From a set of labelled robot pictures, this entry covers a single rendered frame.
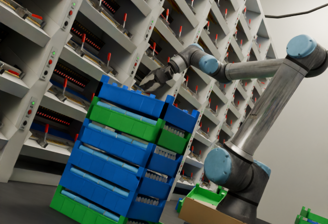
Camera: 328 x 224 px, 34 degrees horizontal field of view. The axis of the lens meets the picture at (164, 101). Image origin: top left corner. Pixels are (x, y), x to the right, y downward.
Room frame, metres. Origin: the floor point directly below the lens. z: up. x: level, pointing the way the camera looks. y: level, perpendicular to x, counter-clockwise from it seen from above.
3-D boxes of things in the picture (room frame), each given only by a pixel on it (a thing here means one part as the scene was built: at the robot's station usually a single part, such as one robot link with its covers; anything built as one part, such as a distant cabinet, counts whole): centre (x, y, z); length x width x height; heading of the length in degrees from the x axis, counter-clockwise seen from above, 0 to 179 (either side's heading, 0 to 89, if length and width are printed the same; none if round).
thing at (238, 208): (2.46, -0.49, 0.20); 0.19 x 0.19 x 0.10
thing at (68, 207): (1.83, 0.05, 0.04); 0.30 x 0.20 x 0.08; 56
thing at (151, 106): (1.83, 0.05, 0.44); 0.30 x 0.20 x 0.08; 56
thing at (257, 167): (2.46, -0.49, 0.34); 0.17 x 0.15 x 0.18; 131
